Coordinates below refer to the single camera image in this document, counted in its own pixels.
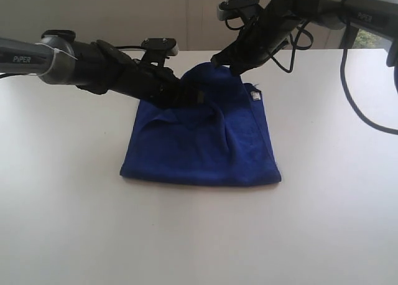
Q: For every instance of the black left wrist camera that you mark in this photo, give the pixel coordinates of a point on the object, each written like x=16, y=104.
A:
x=158, y=50

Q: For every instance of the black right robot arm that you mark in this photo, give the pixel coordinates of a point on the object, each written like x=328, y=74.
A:
x=376, y=16

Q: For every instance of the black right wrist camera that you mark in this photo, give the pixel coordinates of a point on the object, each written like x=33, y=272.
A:
x=232, y=9

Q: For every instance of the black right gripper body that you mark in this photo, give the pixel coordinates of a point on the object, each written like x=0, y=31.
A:
x=267, y=33

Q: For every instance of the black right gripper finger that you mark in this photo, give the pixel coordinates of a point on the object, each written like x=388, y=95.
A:
x=232, y=55
x=238, y=69

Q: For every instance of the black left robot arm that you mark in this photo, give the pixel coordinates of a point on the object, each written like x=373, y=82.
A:
x=99, y=67

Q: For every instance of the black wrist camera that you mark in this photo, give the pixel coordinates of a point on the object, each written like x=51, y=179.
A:
x=232, y=9
x=158, y=50

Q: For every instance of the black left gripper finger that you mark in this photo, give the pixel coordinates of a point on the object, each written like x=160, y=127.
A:
x=187, y=96

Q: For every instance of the dark window frame post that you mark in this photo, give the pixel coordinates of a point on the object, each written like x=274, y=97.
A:
x=349, y=37

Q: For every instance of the blue microfiber cloth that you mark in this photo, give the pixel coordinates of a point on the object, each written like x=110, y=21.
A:
x=223, y=142

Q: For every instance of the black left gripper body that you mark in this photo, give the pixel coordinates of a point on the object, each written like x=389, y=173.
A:
x=156, y=85

